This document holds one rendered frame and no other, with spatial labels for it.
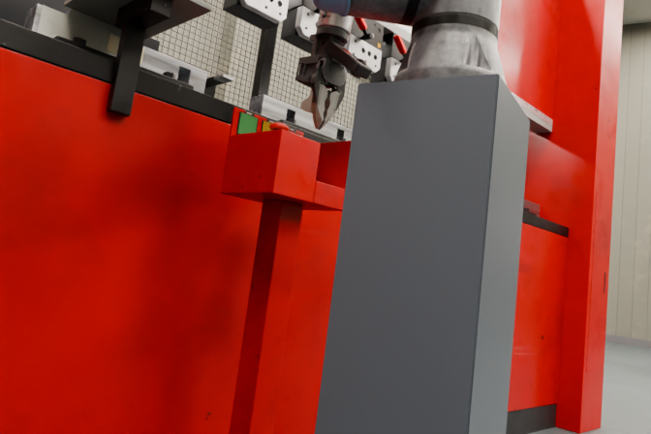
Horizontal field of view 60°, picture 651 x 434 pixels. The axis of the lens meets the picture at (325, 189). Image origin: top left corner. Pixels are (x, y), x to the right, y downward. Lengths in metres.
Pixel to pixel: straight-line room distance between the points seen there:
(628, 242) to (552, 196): 8.06
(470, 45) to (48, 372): 0.87
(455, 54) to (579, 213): 2.12
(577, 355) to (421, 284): 2.14
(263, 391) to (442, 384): 0.55
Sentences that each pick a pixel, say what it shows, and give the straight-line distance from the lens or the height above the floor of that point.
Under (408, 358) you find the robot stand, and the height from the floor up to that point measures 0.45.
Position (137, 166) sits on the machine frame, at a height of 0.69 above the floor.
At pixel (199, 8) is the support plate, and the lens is 1.14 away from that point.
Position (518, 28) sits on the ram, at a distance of 2.71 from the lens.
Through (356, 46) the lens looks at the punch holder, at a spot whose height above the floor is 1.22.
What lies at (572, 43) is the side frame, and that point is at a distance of 3.06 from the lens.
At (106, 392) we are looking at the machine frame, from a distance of 1.18.
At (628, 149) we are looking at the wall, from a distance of 11.18.
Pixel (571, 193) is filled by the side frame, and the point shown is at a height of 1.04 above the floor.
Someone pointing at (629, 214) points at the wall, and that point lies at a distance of 10.94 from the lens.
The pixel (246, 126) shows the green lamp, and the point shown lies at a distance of 1.18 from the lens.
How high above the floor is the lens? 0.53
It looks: 8 degrees up
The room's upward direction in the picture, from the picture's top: 7 degrees clockwise
